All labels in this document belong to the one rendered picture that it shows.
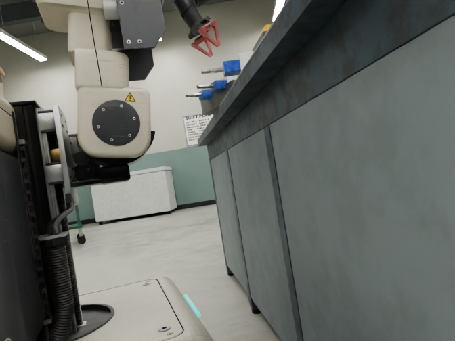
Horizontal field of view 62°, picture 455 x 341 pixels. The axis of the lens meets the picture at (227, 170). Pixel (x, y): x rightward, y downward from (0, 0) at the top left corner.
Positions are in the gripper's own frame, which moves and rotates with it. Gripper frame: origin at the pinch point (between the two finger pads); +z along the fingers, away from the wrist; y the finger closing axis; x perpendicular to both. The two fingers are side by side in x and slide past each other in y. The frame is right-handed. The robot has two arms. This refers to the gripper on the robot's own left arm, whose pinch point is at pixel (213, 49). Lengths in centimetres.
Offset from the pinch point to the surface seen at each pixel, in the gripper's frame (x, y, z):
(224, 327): 51, 20, 86
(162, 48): -214, 690, -175
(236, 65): 13.9, -36.2, 12.2
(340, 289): 34, -65, 55
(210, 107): 10.9, 4.8, 15.5
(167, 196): -26, 617, 86
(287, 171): 23, -47, 38
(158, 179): -31, 621, 49
